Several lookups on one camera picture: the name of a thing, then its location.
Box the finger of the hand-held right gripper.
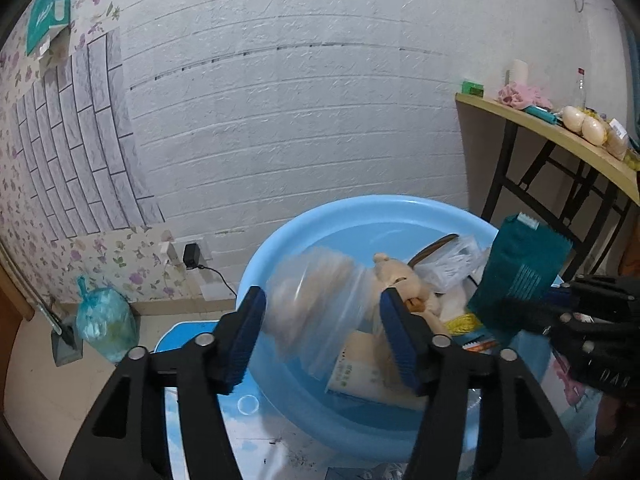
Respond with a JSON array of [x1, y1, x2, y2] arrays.
[[570, 274, 640, 311], [500, 287, 583, 342]]

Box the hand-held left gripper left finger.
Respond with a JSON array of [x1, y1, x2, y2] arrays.
[[59, 285, 267, 480]]

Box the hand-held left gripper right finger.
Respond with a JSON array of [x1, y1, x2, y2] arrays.
[[379, 287, 583, 480]]

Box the white carton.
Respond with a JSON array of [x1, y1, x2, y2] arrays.
[[325, 329, 427, 409]]

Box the teal packet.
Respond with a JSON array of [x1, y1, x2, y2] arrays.
[[466, 212, 572, 342]]

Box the beige plush bear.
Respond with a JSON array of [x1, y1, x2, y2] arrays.
[[372, 252, 449, 332]]

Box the clear zip bag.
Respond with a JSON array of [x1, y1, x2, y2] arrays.
[[264, 247, 397, 382]]

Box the clear wrapper packet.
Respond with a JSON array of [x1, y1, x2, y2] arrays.
[[409, 232, 490, 292]]

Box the blue plastic basin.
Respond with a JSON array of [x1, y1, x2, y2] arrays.
[[239, 195, 552, 462]]

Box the yellow packet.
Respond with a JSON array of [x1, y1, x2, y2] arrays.
[[444, 312, 482, 337]]

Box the scenic printed tablecloth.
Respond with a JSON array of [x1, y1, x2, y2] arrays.
[[152, 320, 607, 480]]

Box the green tied trash bag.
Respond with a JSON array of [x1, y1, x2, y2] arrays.
[[74, 275, 139, 364]]

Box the bag of buns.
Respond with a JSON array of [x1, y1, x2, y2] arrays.
[[559, 104, 629, 159]]

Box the wooden folding table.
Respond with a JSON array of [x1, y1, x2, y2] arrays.
[[455, 92, 640, 282]]

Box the grey dustpan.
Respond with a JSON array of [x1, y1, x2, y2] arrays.
[[36, 297, 84, 367]]

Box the teal lighter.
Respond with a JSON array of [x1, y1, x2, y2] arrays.
[[524, 105, 559, 125]]

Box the clear glass bottle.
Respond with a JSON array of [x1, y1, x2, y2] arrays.
[[575, 66, 589, 111]]

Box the pink cloth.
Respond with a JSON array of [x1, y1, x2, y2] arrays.
[[497, 82, 554, 110]]

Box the wooden door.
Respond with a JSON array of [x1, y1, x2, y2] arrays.
[[0, 255, 34, 323]]

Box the black charger with cable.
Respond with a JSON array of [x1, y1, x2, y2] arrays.
[[182, 242, 239, 298]]

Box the green wall packet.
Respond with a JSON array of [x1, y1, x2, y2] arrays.
[[25, 0, 71, 56]]

